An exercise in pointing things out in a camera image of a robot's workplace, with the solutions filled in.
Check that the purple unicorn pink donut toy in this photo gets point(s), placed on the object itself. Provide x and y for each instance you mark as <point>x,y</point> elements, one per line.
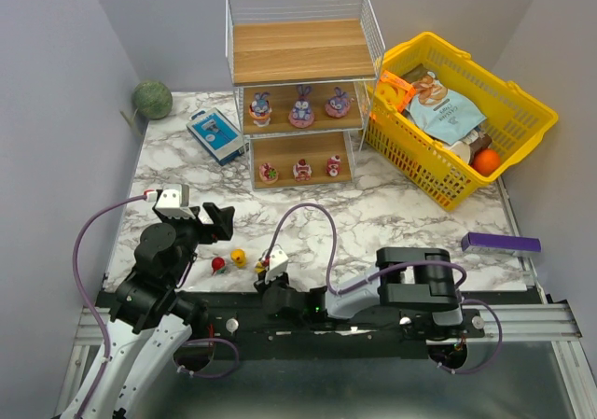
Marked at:
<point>339,104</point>

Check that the red ball toy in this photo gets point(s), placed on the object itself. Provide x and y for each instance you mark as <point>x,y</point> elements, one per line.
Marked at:
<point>218,265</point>

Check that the orange snack packet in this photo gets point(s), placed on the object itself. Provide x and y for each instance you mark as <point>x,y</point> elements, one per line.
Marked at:
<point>395,92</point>

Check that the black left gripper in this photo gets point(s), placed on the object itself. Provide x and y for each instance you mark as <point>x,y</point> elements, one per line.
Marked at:
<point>208,223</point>

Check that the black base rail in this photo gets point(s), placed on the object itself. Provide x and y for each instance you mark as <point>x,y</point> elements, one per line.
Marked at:
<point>307,333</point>

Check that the white wire wooden shelf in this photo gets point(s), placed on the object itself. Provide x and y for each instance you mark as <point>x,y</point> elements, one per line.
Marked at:
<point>303,73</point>

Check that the green yarn ball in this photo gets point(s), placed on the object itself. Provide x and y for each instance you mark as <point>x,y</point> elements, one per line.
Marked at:
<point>152,99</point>

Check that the pink bear strawberry tart toy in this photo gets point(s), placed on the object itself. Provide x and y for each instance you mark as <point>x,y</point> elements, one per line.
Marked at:
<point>267,173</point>

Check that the pink bear cake car toy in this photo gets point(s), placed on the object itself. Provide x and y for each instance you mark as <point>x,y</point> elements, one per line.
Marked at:
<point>302,171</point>

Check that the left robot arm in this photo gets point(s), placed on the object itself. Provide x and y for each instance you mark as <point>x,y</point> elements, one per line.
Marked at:
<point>166,250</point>

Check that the purple box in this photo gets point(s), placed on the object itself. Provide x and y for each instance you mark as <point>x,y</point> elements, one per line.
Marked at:
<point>500,243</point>

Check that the orange fruit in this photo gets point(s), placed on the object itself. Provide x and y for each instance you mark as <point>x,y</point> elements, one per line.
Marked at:
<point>486,162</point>

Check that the light blue snack bag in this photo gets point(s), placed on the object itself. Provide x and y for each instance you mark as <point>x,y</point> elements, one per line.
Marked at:
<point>440,112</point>

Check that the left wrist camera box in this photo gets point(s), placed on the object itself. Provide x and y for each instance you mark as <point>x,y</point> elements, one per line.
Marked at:
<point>173,202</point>

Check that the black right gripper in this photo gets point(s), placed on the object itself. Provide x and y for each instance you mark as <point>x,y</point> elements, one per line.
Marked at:
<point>263,284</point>

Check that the purple bunny pink donut toy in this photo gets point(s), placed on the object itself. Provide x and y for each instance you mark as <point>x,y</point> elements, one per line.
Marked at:
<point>301,115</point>

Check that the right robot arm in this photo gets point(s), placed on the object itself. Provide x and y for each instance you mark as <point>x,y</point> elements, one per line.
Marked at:
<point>409,288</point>

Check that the blue razor box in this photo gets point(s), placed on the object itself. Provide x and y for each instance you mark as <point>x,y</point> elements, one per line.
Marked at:
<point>217,135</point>

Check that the yellow plastic basket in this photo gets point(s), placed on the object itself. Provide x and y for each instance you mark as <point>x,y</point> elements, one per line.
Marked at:
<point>515,122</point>

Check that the purple bunny orange ring toy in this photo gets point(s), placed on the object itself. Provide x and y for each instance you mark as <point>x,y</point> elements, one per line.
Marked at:
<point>260,109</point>

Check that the yellow duck toy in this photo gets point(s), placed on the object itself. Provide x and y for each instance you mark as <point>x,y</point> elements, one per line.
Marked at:
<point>238,258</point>

